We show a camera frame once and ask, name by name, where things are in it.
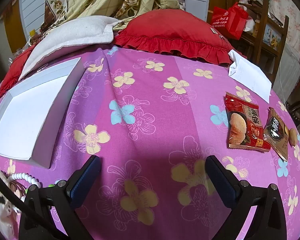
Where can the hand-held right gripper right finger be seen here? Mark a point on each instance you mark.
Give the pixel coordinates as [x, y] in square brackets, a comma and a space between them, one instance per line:
[221, 182]

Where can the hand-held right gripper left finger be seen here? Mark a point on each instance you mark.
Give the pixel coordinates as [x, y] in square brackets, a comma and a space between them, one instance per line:
[86, 180]

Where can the white shallow cardboard box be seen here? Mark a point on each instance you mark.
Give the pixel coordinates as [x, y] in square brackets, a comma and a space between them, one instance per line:
[27, 120]

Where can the beige dotted scrunchie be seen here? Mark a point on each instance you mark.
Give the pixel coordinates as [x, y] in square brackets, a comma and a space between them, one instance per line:
[2, 212]

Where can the red snack packet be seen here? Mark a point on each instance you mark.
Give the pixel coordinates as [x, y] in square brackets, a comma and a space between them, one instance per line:
[242, 125]

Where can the brown snack packet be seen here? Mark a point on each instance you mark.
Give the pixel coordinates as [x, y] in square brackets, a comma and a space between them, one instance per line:
[277, 132]

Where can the pink floral bedsheet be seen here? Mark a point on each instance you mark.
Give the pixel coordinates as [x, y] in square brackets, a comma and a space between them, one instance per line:
[152, 105]

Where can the white folded paper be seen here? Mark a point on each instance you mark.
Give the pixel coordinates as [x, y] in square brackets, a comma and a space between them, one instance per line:
[250, 77]

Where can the red ruffled pillow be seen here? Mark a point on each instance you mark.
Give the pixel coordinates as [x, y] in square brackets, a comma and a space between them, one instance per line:
[170, 32]
[12, 72]

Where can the grey white pillow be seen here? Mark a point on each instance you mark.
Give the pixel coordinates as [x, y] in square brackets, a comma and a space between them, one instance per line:
[72, 35]

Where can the wooden chair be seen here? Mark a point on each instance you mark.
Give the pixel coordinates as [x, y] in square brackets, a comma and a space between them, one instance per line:
[282, 42]

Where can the picture printed carton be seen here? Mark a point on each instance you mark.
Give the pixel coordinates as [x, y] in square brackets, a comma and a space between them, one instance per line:
[272, 36]

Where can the yellow small item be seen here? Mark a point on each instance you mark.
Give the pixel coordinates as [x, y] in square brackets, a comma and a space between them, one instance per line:
[32, 32]

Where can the red shopping bag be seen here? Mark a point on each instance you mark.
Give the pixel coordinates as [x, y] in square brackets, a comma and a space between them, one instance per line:
[227, 20]

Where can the pink floral curtain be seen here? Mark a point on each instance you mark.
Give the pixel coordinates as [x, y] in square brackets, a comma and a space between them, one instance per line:
[290, 12]

